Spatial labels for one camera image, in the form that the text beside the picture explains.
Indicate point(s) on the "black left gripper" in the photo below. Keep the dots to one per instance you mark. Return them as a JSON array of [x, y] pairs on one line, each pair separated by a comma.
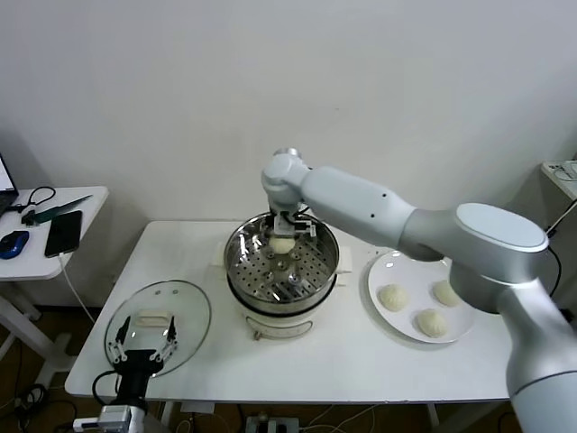
[[135, 370]]

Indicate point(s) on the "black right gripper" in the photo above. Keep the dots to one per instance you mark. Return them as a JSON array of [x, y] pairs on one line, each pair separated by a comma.
[[284, 225]]

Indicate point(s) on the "white steamed baozi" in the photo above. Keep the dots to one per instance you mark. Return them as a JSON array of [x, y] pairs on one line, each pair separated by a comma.
[[282, 245], [431, 324], [393, 297], [446, 295]]

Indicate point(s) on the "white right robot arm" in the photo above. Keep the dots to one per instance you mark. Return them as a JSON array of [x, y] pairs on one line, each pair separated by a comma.
[[360, 203]]

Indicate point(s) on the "stainless steel steamer basket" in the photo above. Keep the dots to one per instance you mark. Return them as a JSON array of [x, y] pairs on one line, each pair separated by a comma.
[[252, 252]]

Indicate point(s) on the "white round plate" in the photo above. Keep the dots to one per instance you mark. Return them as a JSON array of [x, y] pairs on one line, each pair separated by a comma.
[[405, 275]]

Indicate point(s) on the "black smartphone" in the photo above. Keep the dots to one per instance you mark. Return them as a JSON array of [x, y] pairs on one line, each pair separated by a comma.
[[63, 233]]

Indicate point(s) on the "grey floor power strip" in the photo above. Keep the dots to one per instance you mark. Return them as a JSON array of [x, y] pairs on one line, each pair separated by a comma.
[[270, 426]]

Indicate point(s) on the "white side table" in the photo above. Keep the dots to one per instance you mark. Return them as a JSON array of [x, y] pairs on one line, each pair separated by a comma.
[[90, 198]]

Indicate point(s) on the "green circuit board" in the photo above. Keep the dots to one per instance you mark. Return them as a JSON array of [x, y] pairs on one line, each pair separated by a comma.
[[58, 209]]

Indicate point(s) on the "blue computer mouse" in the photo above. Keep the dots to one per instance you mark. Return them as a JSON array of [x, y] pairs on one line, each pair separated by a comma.
[[13, 243]]

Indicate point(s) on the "black laptop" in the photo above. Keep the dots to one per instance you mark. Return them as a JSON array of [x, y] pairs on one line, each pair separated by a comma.
[[4, 200]]

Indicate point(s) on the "white shelf with clutter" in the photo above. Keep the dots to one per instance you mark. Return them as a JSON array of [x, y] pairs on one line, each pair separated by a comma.
[[559, 176]]

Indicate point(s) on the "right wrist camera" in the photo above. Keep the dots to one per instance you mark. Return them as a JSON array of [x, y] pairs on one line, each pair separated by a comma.
[[305, 227]]

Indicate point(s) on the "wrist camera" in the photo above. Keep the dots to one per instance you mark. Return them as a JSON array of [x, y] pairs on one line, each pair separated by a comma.
[[305, 227], [88, 423]]

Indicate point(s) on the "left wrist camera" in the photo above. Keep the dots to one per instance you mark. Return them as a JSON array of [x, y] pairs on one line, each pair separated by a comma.
[[88, 423]]

